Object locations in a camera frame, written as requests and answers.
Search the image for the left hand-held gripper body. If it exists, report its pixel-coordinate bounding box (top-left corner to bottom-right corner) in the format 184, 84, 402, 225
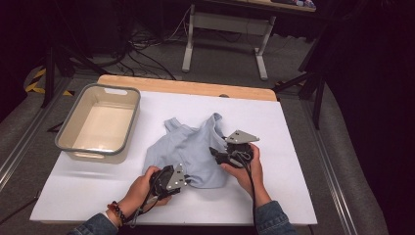
149, 164, 192, 201

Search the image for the white metal table frame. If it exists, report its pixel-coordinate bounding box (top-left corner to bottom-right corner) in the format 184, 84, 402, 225
181, 0, 317, 81

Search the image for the light blue tank top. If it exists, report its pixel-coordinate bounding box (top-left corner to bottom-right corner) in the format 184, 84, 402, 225
142, 112, 231, 190

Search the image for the beige basket with grey rim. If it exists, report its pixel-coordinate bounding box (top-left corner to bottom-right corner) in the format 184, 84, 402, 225
54, 83, 142, 165

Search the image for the bead bracelet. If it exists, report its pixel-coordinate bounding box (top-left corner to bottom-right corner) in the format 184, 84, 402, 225
107, 200, 127, 227

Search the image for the person's left hand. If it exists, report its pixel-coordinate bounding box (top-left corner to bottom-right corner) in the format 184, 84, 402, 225
116, 165, 172, 218

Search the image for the colourful item on desk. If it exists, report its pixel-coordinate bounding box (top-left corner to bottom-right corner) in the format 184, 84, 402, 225
270, 0, 317, 10

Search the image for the aluminium floor rail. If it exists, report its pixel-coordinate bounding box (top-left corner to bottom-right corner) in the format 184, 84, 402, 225
0, 76, 74, 192
300, 97, 358, 235

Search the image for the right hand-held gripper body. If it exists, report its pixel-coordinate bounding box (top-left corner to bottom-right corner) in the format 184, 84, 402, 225
217, 129, 261, 169

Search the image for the yellow and black hazard tape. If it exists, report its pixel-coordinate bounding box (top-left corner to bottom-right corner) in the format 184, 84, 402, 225
24, 67, 74, 98

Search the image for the bundle of black floor cables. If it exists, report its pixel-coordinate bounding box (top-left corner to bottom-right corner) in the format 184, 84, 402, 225
107, 6, 197, 81

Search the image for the left hand-held gripper cable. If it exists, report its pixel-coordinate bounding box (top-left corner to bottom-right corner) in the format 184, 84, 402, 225
125, 182, 164, 228

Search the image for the black tripod stand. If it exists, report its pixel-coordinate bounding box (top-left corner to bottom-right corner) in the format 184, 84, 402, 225
272, 32, 331, 130
40, 42, 110, 109

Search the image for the right hand-held gripper cable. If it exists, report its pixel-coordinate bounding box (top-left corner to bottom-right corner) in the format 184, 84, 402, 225
240, 152, 259, 227

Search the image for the hand-held gripper cable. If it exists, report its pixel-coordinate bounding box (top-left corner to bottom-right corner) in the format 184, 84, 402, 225
125, 182, 164, 228
240, 152, 259, 227

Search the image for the person's right hand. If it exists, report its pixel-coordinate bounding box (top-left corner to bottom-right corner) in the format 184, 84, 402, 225
220, 142, 272, 209

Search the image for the wooden table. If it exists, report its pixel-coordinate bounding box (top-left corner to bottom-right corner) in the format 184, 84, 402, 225
97, 74, 278, 102

